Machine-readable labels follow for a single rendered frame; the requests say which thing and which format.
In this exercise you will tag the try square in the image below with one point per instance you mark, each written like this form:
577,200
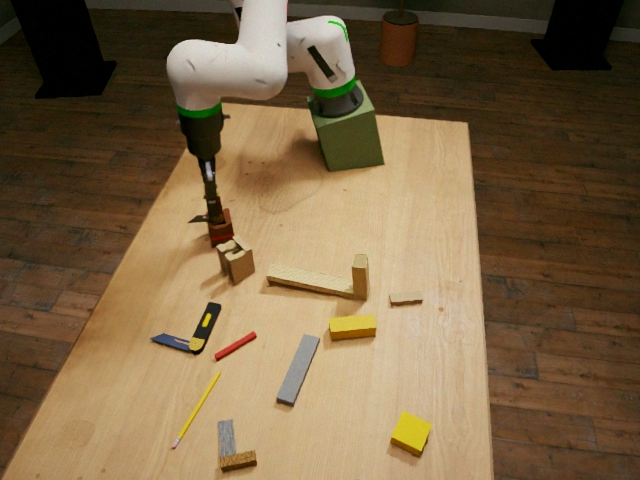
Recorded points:
229,459

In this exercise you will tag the yellow pencil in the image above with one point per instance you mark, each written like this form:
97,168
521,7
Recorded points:
181,434

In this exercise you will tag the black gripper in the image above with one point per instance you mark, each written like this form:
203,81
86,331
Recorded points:
205,149

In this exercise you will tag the black and blue sliding bevel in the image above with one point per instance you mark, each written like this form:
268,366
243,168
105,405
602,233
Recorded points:
201,334

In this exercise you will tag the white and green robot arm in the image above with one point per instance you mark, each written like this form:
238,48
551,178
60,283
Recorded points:
256,66

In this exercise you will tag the red flat bar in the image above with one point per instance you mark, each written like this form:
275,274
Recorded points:
236,345

